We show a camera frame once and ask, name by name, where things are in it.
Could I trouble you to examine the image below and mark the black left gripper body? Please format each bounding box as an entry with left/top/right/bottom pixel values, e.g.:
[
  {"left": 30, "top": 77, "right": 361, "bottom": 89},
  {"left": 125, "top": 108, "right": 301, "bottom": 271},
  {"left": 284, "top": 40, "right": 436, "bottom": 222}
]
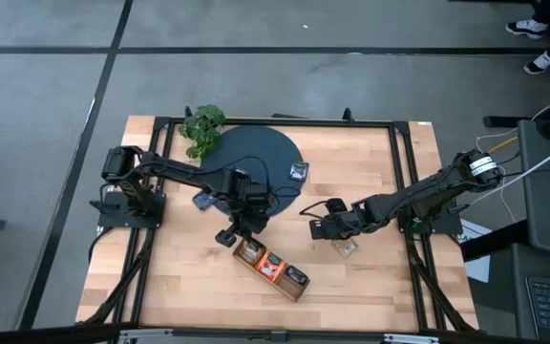
[{"left": 215, "top": 185, "right": 276, "bottom": 248}]

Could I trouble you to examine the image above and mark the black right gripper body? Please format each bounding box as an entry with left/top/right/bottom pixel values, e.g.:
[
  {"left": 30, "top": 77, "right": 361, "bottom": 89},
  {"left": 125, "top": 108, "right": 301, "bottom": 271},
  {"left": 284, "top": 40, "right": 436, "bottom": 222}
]
[{"left": 308, "top": 197, "right": 370, "bottom": 241}]

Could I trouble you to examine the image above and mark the beige vanilla cinnamon tea sachet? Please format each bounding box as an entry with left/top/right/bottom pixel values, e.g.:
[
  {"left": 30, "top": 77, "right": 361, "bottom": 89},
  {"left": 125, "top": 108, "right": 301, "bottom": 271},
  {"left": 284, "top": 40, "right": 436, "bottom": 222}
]
[
  {"left": 242, "top": 238, "right": 266, "bottom": 257},
  {"left": 331, "top": 236, "right": 360, "bottom": 259}
]

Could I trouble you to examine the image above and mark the dark blue blackcurrant tea sachet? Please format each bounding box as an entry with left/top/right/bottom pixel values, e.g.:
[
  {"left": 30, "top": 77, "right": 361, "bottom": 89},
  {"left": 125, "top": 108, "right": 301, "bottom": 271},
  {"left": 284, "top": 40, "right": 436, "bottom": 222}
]
[
  {"left": 287, "top": 161, "right": 310, "bottom": 183},
  {"left": 191, "top": 190, "right": 219, "bottom": 213},
  {"left": 284, "top": 265, "right": 309, "bottom": 287}
]

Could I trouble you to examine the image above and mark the orange peach tea sachet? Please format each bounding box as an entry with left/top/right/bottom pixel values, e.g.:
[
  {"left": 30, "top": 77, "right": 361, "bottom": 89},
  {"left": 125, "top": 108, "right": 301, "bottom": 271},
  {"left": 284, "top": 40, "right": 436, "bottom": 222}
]
[{"left": 258, "top": 250, "right": 286, "bottom": 281}]

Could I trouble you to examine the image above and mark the wooden three-compartment box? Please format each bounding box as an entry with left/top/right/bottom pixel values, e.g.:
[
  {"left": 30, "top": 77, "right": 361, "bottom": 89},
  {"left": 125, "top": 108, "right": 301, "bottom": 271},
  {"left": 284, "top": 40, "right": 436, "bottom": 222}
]
[{"left": 231, "top": 237, "right": 312, "bottom": 303}]

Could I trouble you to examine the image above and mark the round dark blue placemat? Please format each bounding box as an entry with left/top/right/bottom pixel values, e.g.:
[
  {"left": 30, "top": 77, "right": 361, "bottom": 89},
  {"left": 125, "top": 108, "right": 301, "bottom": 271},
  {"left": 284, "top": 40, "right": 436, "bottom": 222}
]
[{"left": 200, "top": 124, "right": 305, "bottom": 219}]

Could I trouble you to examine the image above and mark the green potted plant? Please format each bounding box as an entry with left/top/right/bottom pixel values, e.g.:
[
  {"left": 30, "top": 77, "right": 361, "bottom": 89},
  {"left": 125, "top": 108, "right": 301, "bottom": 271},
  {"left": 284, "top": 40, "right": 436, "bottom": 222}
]
[{"left": 178, "top": 103, "right": 228, "bottom": 161}]

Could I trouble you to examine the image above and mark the white paper sheet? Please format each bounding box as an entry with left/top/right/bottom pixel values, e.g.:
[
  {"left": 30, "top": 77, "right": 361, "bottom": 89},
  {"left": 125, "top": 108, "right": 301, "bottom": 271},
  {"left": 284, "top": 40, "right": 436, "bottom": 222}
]
[{"left": 459, "top": 218, "right": 494, "bottom": 284}]

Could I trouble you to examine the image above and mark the black desk foot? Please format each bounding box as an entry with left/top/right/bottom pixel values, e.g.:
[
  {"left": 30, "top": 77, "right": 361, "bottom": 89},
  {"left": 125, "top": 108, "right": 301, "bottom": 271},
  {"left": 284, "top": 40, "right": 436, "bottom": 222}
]
[
  {"left": 459, "top": 224, "right": 530, "bottom": 263},
  {"left": 483, "top": 115, "right": 535, "bottom": 129}
]

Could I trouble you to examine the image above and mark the dark grey desk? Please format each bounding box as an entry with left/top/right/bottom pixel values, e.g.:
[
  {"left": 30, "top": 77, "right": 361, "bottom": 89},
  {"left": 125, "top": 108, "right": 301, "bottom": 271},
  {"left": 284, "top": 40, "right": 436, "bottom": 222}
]
[{"left": 517, "top": 118, "right": 550, "bottom": 259}]

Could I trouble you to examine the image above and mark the person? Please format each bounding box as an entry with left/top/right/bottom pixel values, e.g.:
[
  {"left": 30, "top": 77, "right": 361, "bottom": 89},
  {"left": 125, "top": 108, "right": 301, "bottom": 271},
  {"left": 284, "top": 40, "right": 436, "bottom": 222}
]
[{"left": 504, "top": 0, "right": 550, "bottom": 76}]

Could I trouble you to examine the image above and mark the black metal table frame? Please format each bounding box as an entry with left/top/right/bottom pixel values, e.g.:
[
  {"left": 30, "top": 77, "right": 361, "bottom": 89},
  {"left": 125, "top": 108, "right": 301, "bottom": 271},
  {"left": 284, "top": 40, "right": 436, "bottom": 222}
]
[{"left": 81, "top": 105, "right": 480, "bottom": 333}]

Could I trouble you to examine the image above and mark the silver crossbar bracket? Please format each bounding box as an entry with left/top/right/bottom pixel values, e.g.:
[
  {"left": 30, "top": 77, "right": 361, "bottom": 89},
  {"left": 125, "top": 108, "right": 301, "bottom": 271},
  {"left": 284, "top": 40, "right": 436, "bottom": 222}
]
[
  {"left": 117, "top": 328, "right": 175, "bottom": 344},
  {"left": 382, "top": 333, "right": 441, "bottom": 344}
]

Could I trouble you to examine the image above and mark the yellow power cable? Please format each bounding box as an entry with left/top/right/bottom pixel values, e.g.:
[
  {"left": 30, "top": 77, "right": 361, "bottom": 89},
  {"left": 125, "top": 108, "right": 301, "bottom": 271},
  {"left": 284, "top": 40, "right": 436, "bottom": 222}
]
[{"left": 487, "top": 136, "right": 520, "bottom": 155}]

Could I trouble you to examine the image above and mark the thick white cable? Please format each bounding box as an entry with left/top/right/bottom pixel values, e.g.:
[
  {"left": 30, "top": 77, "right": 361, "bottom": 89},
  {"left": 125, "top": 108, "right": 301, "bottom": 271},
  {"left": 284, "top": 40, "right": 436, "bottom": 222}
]
[{"left": 468, "top": 137, "right": 550, "bottom": 206}]

